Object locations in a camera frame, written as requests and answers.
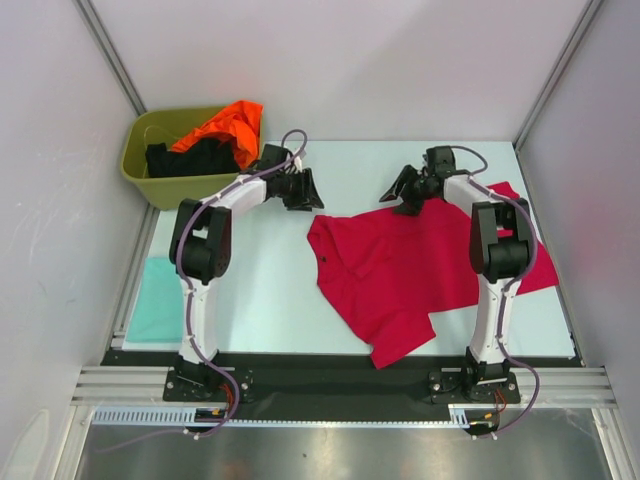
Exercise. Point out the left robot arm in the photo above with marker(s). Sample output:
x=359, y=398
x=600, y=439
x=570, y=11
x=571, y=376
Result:
x=201, y=251

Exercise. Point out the folded teal t shirt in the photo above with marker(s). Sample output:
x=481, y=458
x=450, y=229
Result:
x=158, y=315

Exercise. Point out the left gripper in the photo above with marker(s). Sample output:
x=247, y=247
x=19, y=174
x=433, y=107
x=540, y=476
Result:
x=307, y=197

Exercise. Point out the orange t shirt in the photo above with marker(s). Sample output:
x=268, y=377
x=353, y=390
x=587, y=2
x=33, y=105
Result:
x=237, y=124

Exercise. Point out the slotted cable duct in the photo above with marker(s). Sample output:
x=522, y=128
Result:
x=159, y=416

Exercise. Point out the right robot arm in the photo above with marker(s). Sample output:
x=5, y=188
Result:
x=503, y=250

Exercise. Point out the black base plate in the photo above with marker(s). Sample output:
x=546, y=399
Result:
x=308, y=387

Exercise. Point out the olive green plastic bin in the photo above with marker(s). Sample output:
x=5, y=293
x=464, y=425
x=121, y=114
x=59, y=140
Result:
x=167, y=126

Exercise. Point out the magenta red t shirt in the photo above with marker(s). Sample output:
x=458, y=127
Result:
x=385, y=274

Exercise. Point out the aluminium frame rail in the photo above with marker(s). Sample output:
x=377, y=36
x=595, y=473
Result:
x=120, y=386

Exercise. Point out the black t shirt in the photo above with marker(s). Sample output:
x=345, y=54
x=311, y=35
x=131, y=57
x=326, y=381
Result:
x=208, y=156

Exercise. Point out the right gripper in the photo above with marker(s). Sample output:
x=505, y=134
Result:
x=413, y=186

